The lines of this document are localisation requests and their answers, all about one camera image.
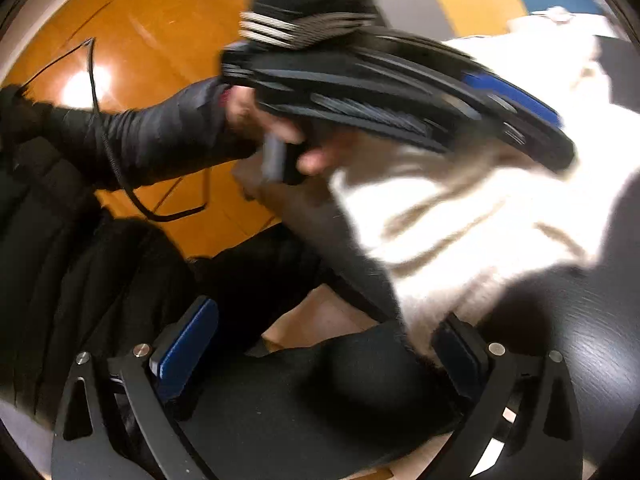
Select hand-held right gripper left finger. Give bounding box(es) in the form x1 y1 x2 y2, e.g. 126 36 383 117
50 296 221 480

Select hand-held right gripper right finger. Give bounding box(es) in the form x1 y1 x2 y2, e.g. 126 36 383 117
431 312 583 480

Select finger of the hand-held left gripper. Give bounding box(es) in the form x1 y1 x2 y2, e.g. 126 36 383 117
461 71 564 129
469 101 576 174

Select cream knit sweater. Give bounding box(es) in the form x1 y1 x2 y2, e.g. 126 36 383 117
330 7 640 361

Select person's left forearm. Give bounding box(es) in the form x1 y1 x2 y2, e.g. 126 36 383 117
0 77 261 192

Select person's left hand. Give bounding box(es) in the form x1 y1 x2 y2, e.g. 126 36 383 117
224 86 347 176

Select white deer print pillow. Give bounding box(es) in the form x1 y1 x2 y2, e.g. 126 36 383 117
507 6 618 38

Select person's black pants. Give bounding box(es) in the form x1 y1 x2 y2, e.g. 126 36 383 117
175 230 466 480

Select person's black jacket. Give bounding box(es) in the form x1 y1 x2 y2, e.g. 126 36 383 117
0 85 201 431

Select thin black cable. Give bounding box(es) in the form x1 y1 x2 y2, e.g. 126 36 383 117
20 37 211 223

